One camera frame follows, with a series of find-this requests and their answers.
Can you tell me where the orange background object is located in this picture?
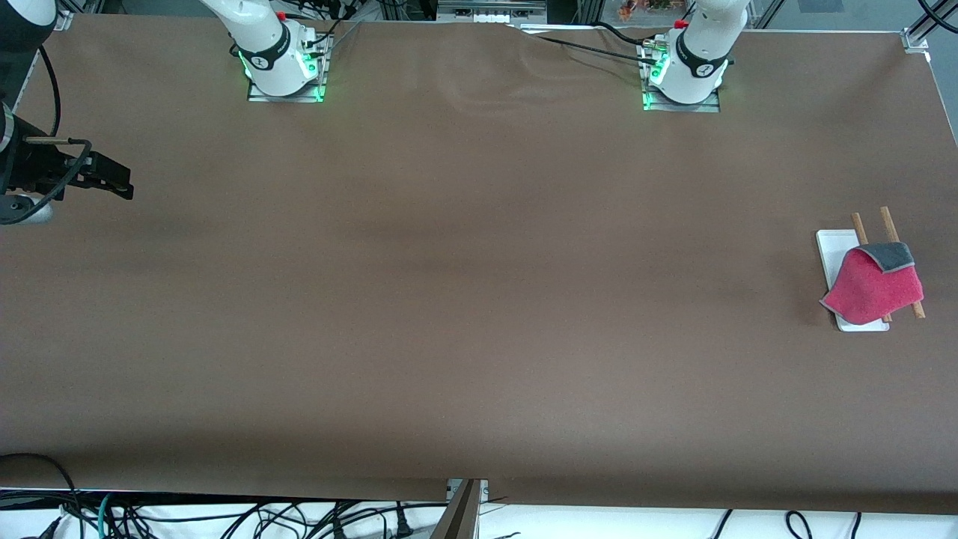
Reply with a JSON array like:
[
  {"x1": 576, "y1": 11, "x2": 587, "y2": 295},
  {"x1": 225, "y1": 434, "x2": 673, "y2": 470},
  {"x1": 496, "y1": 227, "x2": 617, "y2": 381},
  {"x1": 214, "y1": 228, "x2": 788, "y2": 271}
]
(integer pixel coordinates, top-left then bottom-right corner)
[{"x1": 617, "y1": 0, "x2": 689, "y2": 22}]

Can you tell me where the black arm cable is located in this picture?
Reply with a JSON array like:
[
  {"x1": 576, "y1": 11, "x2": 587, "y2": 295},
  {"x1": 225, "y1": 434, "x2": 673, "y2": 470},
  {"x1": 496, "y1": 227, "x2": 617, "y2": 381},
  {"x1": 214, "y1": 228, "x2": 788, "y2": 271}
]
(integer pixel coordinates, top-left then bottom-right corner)
[
  {"x1": 0, "y1": 45, "x2": 94, "y2": 224},
  {"x1": 917, "y1": 0, "x2": 958, "y2": 34}
]

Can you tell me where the pink and grey towel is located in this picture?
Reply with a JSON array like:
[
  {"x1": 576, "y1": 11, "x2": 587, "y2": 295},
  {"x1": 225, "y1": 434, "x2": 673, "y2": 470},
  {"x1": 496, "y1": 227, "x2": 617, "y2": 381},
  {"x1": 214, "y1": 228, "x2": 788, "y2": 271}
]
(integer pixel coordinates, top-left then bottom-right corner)
[{"x1": 820, "y1": 241, "x2": 925, "y2": 326}]

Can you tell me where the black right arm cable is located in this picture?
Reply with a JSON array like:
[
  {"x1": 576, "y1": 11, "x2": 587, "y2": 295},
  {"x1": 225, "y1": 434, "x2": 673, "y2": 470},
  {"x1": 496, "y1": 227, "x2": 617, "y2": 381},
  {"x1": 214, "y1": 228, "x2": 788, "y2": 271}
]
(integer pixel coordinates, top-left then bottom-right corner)
[{"x1": 0, "y1": 45, "x2": 94, "y2": 224}]

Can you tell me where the black cable with plug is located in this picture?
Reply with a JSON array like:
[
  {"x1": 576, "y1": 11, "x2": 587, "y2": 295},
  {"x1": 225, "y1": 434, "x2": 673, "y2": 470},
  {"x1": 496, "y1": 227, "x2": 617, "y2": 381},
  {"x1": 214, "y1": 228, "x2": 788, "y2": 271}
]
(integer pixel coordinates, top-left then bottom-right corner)
[{"x1": 329, "y1": 503, "x2": 420, "y2": 539}]

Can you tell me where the short curved black cable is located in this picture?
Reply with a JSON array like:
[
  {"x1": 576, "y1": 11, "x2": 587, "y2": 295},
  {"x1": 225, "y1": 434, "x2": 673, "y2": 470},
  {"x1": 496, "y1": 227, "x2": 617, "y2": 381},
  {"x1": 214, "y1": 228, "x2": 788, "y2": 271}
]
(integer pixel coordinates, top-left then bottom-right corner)
[{"x1": 591, "y1": 21, "x2": 667, "y2": 52}]

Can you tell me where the brown table cover sheet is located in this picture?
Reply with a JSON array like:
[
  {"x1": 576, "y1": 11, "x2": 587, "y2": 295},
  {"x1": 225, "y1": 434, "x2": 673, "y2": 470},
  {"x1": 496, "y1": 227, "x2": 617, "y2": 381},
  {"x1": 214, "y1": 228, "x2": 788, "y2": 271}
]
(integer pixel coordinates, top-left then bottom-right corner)
[{"x1": 0, "y1": 13, "x2": 958, "y2": 516}]

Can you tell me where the brown wooden beam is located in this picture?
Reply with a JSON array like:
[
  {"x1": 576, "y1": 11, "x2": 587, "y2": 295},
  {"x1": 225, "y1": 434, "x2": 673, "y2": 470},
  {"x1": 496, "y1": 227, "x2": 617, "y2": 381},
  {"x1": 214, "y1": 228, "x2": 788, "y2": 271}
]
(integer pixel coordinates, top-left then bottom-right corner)
[{"x1": 430, "y1": 479, "x2": 481, "y2": 539}]

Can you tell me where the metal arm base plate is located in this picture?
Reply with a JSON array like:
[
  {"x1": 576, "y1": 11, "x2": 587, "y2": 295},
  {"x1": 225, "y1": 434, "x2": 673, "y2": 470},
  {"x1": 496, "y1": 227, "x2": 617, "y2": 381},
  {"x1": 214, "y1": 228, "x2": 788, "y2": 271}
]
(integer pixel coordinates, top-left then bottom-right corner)
[
  {"x1": 642, "y1": 41, "x2": 721, "y2": 113},
  {"x1": 247, "y1": 34, "x2": 329, "y2": 103}
]

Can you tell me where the black looped floor cable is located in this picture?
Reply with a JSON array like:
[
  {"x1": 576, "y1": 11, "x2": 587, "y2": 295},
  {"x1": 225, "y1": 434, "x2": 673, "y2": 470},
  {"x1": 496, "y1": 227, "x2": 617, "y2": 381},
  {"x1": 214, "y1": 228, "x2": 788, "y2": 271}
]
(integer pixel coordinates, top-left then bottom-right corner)
[{"x1": 0, "y1": 453, "x2": 79, "y2": 539}]

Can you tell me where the long black table cable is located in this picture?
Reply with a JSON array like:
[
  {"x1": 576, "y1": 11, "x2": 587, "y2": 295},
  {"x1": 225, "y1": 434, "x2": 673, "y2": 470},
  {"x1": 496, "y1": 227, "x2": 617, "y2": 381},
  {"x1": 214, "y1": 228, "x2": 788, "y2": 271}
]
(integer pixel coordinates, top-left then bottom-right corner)
[{"x1": 509, "y1": 25, "x2": 663, "y2": 68}]

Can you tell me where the white base wooden towel rack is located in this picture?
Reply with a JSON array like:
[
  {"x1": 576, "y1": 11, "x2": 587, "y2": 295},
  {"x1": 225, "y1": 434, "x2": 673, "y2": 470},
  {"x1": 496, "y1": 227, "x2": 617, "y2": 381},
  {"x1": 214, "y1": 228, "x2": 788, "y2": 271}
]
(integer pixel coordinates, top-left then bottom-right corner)
[{"x1": 816, "y1": 206, "x2": 927, "y2": 332}]

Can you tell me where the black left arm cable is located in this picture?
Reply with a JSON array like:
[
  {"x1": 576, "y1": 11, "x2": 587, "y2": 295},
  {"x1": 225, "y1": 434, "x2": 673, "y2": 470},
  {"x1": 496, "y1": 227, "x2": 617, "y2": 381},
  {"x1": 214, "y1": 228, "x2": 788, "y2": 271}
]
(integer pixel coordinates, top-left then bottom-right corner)
[{"x1": 917, "y1": 0, "x2": 958, "y2": 34}]

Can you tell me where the black tangled floor cable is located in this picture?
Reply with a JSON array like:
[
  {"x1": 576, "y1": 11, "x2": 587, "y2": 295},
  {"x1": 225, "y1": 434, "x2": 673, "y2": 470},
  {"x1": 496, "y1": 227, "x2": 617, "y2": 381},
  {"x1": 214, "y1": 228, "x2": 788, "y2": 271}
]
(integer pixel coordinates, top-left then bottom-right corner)
[{"x1": 112, "y1": 502, "x2": 330, "y2": 539}]

